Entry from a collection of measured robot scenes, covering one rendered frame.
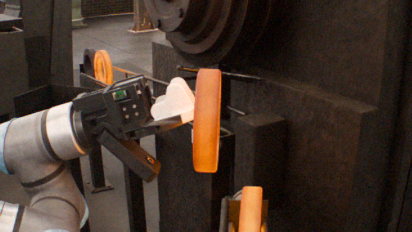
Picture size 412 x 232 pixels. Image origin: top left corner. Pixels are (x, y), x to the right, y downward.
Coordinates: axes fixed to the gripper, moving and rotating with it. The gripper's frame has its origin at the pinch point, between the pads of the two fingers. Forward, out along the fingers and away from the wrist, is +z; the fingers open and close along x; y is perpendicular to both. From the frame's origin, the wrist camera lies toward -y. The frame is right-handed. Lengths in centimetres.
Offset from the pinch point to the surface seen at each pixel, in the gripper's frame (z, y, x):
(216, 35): 1.7, 5.7, 36.9
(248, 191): 2.7, -15.4, 0.1
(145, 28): -172, -34, 738
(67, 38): -149, 7, 308
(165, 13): -9.9, 13.4, 45.7
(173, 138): -21, -23, 58
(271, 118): 9.0, -15.1, 31.5
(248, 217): 2.1, -17.2, -5.0
